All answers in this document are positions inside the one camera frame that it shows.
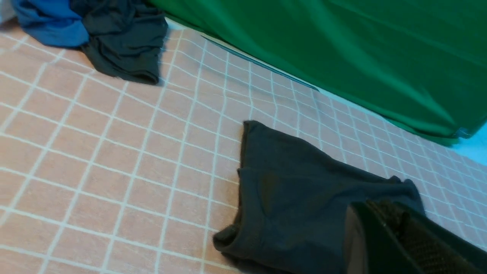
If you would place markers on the pink checkered tablecloth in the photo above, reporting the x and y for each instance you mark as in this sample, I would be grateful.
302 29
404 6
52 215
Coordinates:
104 176

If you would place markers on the dark gray crumpled garment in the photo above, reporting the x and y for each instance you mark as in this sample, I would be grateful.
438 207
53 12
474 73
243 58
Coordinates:
125 37

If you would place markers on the blue crumpled garment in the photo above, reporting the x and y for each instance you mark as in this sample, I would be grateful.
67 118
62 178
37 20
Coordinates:
51 22

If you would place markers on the dark gray long-sleeve shirt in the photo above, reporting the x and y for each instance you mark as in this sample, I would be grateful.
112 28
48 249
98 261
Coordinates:
292 204

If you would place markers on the green backdrop cloth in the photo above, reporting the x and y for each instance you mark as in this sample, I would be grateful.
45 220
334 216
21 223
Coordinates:
421 64

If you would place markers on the dark green mat edge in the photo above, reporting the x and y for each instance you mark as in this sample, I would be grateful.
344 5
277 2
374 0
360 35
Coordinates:
257 62

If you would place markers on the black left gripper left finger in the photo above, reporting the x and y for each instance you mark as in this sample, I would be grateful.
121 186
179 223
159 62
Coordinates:
370 247

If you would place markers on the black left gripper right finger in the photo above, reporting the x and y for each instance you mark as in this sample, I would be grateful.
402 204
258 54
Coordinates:
430 247

